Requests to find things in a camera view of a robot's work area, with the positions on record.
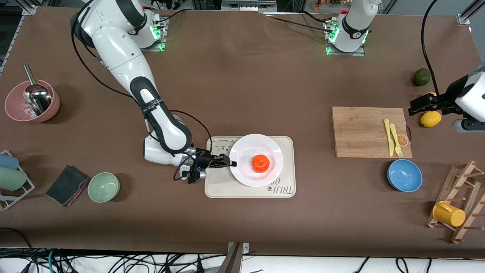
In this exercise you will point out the grey metal box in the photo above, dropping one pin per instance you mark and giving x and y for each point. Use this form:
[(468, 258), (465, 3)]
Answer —
[(248, 5)]

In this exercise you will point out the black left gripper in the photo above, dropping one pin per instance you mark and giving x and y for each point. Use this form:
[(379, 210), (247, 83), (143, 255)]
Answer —
[(445, 99)]

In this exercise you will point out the yellow plastic knife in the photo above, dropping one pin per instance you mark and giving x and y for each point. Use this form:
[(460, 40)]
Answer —
[(388, 132)]

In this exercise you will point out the light blue cup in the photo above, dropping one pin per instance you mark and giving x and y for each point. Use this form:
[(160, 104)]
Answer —
[(8, 162)]

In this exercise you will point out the aluminium frame post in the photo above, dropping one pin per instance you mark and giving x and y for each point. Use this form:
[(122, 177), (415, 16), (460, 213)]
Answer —
[(464, 17)]

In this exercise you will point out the steel scoop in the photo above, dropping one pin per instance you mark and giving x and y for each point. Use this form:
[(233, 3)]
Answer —
[(38, 98)]

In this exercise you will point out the clear ice pieces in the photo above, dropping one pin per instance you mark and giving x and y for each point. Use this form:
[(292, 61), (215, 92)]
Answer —
[(24, 110)]

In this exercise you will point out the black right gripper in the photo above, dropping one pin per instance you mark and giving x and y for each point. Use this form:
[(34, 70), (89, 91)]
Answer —
[(205, 159)]

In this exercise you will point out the beige bear print tray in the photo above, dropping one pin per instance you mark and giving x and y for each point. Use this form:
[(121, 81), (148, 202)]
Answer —
[(216, 187)]

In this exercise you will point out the pale green cup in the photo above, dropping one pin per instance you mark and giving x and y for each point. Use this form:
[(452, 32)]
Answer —
[(11, 179)]

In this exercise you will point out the aluminium frame profile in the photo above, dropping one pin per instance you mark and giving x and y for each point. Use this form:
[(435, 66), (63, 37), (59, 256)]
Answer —
[(28, 10)]

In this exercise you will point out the yellow plastic fork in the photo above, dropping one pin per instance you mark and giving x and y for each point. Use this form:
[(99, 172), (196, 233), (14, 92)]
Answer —
[(394, 134)]

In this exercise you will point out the folded dark grey cloth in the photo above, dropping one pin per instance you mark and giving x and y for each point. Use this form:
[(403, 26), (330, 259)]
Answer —
[(66, 185)]

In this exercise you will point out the white round plate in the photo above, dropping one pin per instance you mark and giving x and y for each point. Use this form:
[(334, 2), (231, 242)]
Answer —
[(246, 151)]

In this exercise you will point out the pale green bowl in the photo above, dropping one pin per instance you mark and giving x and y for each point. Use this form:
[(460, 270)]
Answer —
[(104, 187)]

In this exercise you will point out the bamboo cutting board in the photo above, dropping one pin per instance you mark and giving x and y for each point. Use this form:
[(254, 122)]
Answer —
[(352, 121)]

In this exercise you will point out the blue bowl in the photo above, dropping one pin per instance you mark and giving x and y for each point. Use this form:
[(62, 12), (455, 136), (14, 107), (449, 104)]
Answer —
[(404, 175)]

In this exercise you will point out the dark green avocado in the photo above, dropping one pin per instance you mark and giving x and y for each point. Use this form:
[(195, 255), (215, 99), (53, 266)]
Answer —
[(420, 77)]

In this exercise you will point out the orange mandarin fruit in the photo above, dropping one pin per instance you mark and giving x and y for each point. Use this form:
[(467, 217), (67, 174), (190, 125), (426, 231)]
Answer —
[(261, 163)]

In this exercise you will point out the yellow mug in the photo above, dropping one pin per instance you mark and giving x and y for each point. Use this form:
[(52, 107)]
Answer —
[(451, 215)]

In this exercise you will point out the wooden cup rack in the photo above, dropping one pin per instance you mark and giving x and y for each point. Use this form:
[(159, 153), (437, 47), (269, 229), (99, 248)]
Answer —
[(464, 165)]

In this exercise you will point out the pink bowl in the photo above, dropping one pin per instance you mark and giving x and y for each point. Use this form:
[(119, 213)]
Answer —
[(55, 107)]

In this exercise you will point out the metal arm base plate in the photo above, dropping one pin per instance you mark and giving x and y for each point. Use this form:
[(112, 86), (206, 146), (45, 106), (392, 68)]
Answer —
[(346, 54), (157, 47)]

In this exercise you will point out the yellow lemon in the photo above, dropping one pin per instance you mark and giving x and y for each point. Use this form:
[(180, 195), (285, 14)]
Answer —
[(429, 94), (431, 120)]

